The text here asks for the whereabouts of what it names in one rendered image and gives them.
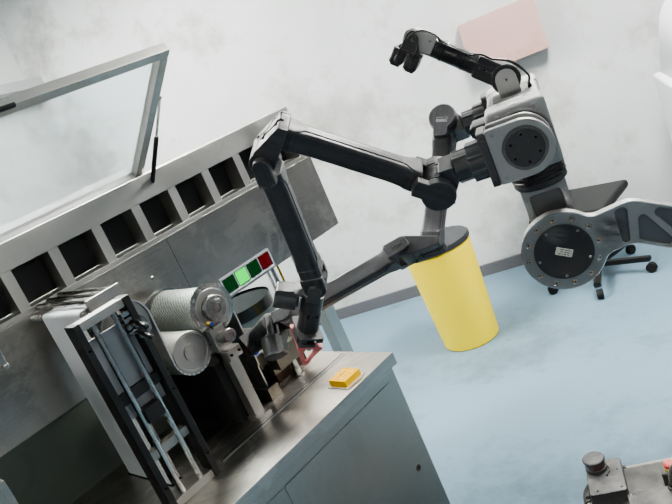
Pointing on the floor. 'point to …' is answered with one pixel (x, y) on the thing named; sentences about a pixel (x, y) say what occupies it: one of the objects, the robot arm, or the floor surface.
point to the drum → (457, 293)
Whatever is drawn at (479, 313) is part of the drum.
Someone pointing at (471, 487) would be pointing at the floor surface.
